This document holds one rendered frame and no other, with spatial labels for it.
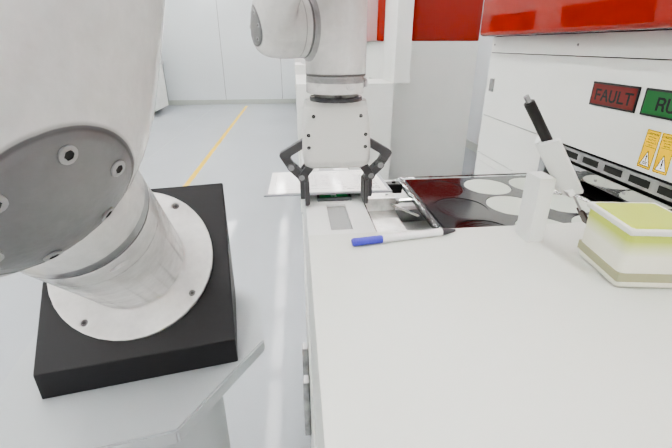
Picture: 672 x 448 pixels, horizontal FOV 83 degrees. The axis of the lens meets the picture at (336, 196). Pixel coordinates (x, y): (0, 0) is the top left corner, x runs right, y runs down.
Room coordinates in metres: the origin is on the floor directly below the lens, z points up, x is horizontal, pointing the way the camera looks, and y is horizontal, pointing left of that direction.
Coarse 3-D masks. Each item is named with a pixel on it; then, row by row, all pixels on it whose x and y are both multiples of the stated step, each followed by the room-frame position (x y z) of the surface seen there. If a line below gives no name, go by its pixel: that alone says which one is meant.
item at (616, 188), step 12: (540, 156) 0.95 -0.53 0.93; (540, 168) 0.94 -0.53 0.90; (576, 168) 0.82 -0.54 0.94; (588, 168) 0.80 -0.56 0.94; (588, 180) 0.77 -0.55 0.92; (600, 180) 0.74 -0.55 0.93; (612, 180) 0.72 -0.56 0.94; (612, 192) 0.71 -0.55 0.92; (624, 192) 0.68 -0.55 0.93; (636, 192) 0.66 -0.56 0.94; (660, 204) 0.61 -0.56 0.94
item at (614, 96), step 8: (600, 88) 0.82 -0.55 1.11; (608, 88) 0.80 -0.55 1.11; (616, 88) 0.78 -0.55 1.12; (624, 88) 0.76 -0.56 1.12; (632, 88) 0.74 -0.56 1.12; (592, 96) 0.83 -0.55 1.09; (600, 96) 0.81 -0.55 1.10; (608, 96) 0.79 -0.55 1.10; (616, 96) 0.77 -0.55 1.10; (624, 96) 0.75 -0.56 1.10; (632, 96) 0.73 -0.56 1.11; (600, 104) 0.81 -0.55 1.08; (608, 104) 0.78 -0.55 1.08; (616, 104) 0.77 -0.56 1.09; (624, 104) 0.75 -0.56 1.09; (632, 104) 0.73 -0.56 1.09
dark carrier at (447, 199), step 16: (496, 176) 0.87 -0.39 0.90; (512, 176) 0.87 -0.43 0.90; (416, 192) 0.76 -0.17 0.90; (432, 192) 0.77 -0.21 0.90; (448, 192) 0.77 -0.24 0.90; (464, 192) 0.76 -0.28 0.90; (512, 192) 0.76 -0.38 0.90; (432, 208) 0.68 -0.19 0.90; (448, 208) 0.68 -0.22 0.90; (464, 208) 0.68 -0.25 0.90; (480, 208) 0.68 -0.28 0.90; (448, 224) 0.61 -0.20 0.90; (464, 224) 0.61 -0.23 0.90; (480, 224) 0.61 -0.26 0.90; (496, 224) 0.61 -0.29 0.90; (512, 224) 0.61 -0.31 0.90
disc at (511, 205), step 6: (492, 198) 0.73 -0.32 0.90; (498, 198) 0.73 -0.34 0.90; (504, 198) 0.73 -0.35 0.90; (510, 198) 0.73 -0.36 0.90; (516, 198) 0.73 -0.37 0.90; (492, 204) 0.70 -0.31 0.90; (498, 204) 0.70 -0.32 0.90; (504, 204) 0.70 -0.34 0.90; (510, 204) 0.70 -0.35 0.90; (516, 204) 0.70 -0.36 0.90; (498, 210) 0.67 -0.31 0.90; (504, 210) 0.67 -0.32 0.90; (510, 210) 0.67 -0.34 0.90; (516, 210) 0.67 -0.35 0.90
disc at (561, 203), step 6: (552, 198) 0.73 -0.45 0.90; (558, 198) 0.73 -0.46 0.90; (564, 198) 0.73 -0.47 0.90; (570, 198) 0.73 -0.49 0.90; (552, 204) 0.70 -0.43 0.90; (558, 204) 0.70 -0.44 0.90; (564, 204) 0.70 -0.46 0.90; (570, 204) 0.70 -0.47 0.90; (582, 204) 0.70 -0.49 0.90; (558, 210) 0.67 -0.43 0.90; (564, 210) 0.67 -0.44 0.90; (570, 210) 0.67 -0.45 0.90; (576, 210) 0.67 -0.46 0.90; (588, 210) 0.67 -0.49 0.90
